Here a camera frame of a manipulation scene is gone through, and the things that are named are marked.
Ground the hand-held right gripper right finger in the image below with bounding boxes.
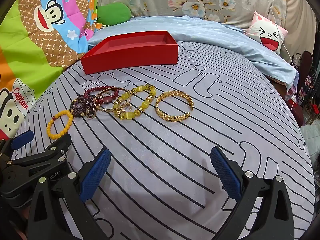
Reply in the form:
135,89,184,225
211,146,295,240

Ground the purple small-bead bracelet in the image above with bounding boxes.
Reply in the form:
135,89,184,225
69,94,97,118

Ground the yellow cat-eye bead bracelet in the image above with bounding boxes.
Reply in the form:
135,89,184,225
113,85,157,121

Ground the colourful cartoon monkey blanket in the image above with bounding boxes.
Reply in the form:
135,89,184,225
0,0,100,142

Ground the green plush pillow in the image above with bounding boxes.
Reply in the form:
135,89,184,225
96,2,132,26

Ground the beige cloth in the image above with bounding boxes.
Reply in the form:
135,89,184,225
284,0,318,58

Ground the red cardboard box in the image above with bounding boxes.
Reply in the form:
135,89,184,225
80,30,178,75

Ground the gold leaf cuff bracelet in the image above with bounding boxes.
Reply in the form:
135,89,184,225
155,90,194,123

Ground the rose gold bangle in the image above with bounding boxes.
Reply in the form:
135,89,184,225
94,87,130,112

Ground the dark red bead bracelet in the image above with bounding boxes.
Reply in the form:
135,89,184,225
86,85,120,105

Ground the pink rabbit face cushion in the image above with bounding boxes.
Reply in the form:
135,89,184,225
244,11,288,55

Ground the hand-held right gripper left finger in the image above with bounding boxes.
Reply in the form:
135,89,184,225
27,147,111,240

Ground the dark ornate metal chair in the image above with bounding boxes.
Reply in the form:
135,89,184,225
292,51,320,127

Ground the white cable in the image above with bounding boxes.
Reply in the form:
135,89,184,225
262,0,296,65

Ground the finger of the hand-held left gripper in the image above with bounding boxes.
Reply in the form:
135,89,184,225
10,133,72,171
0,130,34,162

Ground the yellow-orange bead bracelet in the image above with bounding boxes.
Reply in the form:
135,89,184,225
47,110,74,140

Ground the light blue pillow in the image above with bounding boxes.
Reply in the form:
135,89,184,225
87,15,299,90

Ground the dark bead bracelet gold charm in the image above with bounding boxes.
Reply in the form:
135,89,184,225
80,102,98,120

